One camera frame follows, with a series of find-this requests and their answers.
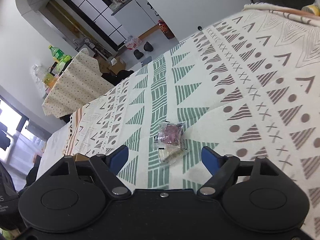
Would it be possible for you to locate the green soda bottle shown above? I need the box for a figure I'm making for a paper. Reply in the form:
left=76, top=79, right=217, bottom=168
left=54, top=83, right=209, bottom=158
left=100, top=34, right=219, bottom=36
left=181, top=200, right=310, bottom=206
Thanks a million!
left=48, top=45, right=72, bottom=63

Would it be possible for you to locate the black shoe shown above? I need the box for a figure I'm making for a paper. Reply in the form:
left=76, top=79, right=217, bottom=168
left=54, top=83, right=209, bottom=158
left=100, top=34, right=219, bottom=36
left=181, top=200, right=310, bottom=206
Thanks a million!
left=143, top=42, right=154, bottom=52
left=133, top=49, right=144, bottom=60

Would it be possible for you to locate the patterned bed cover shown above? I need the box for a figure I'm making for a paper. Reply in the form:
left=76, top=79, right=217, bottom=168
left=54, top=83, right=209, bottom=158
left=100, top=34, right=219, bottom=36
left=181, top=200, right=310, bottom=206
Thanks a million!
left=38, top=3, right=319, bottom=239

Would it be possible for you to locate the table with dotted cloth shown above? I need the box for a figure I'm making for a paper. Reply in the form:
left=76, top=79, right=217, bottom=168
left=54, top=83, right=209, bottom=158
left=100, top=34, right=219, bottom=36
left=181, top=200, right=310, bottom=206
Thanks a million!
left=42, top=48, right=114, bottom=118

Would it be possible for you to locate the red white plastic bag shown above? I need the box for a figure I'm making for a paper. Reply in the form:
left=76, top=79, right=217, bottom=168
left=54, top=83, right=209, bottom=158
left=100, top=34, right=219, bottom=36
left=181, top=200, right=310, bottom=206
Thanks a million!
left=124, top=35, right=142, bottom=50

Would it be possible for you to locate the dark red bottle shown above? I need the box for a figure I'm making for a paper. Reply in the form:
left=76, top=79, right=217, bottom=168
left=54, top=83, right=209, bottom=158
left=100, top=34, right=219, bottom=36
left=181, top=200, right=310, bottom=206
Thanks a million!
left=158, top=20, right=175, bottom=40

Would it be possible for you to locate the purple clear snack packet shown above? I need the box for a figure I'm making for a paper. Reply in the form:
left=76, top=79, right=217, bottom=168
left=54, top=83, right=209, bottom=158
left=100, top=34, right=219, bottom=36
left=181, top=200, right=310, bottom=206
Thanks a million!
left=153, top=121, right=184, bottom=147

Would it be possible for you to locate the white cabinet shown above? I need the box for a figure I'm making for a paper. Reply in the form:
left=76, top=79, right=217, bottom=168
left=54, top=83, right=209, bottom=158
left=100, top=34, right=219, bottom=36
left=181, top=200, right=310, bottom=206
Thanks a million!
left=63, top=0, right=161, bottom=51

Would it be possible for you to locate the white rice cracker packet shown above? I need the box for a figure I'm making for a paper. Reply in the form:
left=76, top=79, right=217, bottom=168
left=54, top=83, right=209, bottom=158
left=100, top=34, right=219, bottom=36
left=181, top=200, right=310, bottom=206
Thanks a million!
left=157, top=142, right=188, bottom=165

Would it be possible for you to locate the brown cardboard box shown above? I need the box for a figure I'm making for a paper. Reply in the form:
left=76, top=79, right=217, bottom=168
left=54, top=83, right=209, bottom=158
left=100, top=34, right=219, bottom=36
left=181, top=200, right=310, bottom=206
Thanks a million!
left=72, top=153, right=89, bottom=162

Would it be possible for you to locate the clear plastic bottle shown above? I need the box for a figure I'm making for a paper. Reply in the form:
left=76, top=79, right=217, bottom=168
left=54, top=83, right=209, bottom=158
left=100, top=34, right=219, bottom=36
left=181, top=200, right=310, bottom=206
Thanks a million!
left=31, top=64, right=55, bottom=85

